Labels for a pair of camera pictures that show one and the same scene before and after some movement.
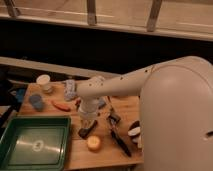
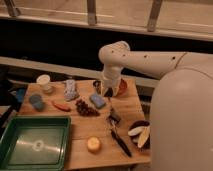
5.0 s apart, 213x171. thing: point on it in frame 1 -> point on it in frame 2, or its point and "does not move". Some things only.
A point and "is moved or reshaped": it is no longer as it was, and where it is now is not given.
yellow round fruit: [93, 142] does not move
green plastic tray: [35, 143] does not move
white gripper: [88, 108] -> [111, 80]
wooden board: [116, 138] does not move
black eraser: [85, 131] is moved or reshaped
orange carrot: [63, 107] does not move
